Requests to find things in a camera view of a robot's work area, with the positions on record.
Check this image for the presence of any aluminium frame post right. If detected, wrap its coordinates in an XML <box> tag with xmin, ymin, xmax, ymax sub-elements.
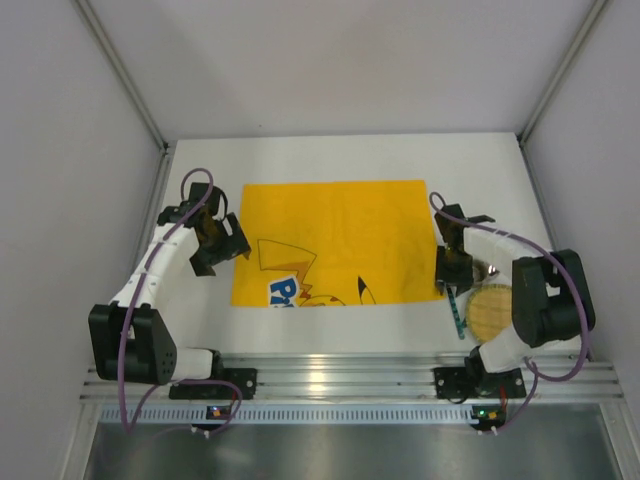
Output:
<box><xmin>516</xmin><ymin>0</ymin><xmax>612</xmax><ymax>148</ymax></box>

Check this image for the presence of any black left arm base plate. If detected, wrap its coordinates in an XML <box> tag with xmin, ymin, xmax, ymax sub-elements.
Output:
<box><xmin>169</xmin><ymin>367</ymin><xmax>258</xmax><ymax>400</ymax></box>

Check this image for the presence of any yellow printed cloth placemat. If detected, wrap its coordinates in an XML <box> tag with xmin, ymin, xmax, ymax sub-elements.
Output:
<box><xmin>231</xmin><ymin>180</ymin><xmax>443</xmax><ymax>308</ymax></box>

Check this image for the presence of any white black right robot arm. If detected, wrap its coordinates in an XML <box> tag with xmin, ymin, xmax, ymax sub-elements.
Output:
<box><xmin>433</xmin><ymin>204</ymin><xmax>596</xmax><ymax>388</ymax></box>

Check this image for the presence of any aluminium frame post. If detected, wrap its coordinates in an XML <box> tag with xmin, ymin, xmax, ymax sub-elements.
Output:
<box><xmin>71</xmin><ymin>0</ymin><xmax>168</xmax><ymax>152</ymax></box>
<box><xmin>516</xmin><ymin>0</ymin><xmax>612</xmax><ymax>148</ymax></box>

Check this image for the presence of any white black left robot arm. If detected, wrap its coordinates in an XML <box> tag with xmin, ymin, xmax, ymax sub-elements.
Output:
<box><xmin>88</xmin><ymin>182</ymin><xmax>251</xmax><ymax>385</ymax></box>

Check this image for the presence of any aluminium frame post left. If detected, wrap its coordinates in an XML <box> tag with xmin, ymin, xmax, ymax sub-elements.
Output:
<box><xmin>71</xmin><ymin>0</ymin><xmax>168</xmax><ymax>152</ymax></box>

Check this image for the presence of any round woven yellow plate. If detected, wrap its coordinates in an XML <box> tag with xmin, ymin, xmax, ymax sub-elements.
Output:
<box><xmin>465</xmin><ymin>284</ymin><xmax>512</xmax><ymax>344</ymax></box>

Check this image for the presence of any aluminium mounting rail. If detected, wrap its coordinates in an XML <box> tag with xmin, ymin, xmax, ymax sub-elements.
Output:
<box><xmin>79</xmin><ymin>352</ymin><xmax>624</xmax><ymax>402</ymax></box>

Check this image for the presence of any slotted grey cable duct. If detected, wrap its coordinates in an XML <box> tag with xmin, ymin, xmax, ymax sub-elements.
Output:
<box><xmin>99</xmin><ymin>404</ymin><xmax>506</xmax><ymax>425</ymax></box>

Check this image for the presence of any fork with teal handle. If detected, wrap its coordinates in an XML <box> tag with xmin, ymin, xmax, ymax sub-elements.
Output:
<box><xmin>445</xmin><ymin>285</ymin><xmax>466</xmax><ymax>340</ymax></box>

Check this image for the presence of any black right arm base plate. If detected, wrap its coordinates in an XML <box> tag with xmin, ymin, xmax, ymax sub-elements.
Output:
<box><xmin>433</xmin><ymin>366</ymin><xmax>527</xmax><ymax>403</ymax></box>

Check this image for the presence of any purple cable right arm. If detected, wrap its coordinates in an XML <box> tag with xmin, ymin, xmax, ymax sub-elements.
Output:
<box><xmin>428</xmin><ymin>191</ymin><xmax>591</xmax><ymax>431</ymax></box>

